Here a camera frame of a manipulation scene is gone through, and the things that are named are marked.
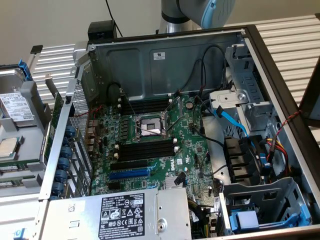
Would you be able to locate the CPU socket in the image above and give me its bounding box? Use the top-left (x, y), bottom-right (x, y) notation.
top-left (128, 109), bottom-right (173, 143)

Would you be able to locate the thin steel locking lever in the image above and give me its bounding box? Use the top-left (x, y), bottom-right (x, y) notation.
top-left (134, 125), bottom-right (165, 137)
top-left (120, 89), bottom-right (138, 118)

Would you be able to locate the green Dell motherboard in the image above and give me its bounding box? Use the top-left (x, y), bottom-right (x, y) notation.
top-left (86, 93), bottom-right (221, 198)

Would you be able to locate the long black expansion slot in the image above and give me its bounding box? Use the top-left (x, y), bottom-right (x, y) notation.
top-left (110, 159), bottom-right (149, 171)

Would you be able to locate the blue expansion slot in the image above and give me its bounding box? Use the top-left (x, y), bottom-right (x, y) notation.
top-left (109, 168), bottom-right (151, 180)

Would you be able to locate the silver chipset heatsink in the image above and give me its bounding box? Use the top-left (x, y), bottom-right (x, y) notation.
top-left (163, 176), bottom-right (187, 190)

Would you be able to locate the black fan shroud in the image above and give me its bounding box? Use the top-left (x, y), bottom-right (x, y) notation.
top-left (223, 136), bottom-right (263, 186)

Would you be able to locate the silver disk bay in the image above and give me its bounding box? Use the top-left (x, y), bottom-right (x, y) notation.
top-left (208, 43), bottom-right (280, 132)
top-left (219, 176), bottom-right (313, 236)

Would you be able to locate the green graphics card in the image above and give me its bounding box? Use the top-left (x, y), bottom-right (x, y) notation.
top-left (42, 72), bottom-right (64, 163)

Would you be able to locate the black box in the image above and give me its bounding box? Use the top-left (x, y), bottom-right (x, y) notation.
top-left (87, 19), bottom-right (118, 41)

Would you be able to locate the open grey PC case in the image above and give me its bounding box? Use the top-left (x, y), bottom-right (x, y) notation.
top-left (37, 23), bottom-right (320, 240)

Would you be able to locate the silver power supply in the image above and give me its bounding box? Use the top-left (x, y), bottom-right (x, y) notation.
top-left (47, 187), bottom-right (192, 240)

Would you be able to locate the grey parts rack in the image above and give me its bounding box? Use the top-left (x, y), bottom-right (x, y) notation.
top-left (0, 79), bottom-right (52, 198)

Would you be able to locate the blue disk carrier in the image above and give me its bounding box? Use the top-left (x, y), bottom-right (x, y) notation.
top-left (229, 202), bottom-right (313, 232)
top-left (17, 58), bottom-right (34, 82)

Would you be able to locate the black table clamp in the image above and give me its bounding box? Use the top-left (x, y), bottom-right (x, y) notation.
top-left (30, 44), bottom-right (44, 55)

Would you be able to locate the silver hard disk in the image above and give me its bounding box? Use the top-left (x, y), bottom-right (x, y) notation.
top-left (0, 67), bottom-right (36, 128)

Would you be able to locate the dark side panel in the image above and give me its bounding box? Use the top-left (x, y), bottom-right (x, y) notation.
top-left (298, 57), bottom-right (320, 128)

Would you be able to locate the silver CPU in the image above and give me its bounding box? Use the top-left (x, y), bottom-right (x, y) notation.
top-left (0, 136), bottom-right (20, 159)

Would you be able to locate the black looped wire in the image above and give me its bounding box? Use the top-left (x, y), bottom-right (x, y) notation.
top-left (106, 81), bottom-right (124, 98)

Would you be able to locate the thin black case wire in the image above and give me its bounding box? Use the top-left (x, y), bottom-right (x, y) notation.
top-left (178, 44), bottom-right (228, 98)

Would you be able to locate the black data wire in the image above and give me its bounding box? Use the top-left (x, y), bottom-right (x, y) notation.
top-left (174, 171), bottom-right (187, 186)

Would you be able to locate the red black twisted wire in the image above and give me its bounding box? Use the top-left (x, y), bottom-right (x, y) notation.
top-left (74, 104), bottom-right (103, 141)
top-left (273, 109), bottom-right (303, 141)

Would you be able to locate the blue SATA wire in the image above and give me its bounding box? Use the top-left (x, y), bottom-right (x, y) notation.
top-left (213, 105), bottom-right (252, 140)

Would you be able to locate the thin black wall cable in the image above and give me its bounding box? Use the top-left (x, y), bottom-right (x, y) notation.
top-left (104, 0), bottom-right (124, 38)

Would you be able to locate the coloured power wire bundle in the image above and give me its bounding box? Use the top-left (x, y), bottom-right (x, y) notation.
top-left (259, 136), bottom-right (295, 177)

